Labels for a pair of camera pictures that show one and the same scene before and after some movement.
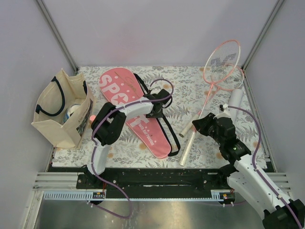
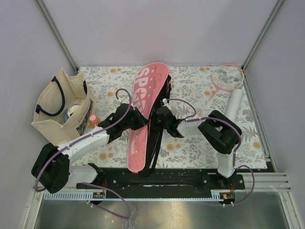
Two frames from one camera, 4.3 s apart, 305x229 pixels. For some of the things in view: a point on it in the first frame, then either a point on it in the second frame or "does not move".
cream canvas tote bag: x=63 y=108 does not move
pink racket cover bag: x=121 y=86 to x=152 y=87
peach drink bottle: x=92 y=118 does not move
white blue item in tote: x=71 y=109 does not move
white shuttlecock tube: x=235 y=99 does not move
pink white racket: x=228 y=77 does not move
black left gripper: x=158 y=115 to x=141 y=121
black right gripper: x=201 y=124 to x=155 y=116
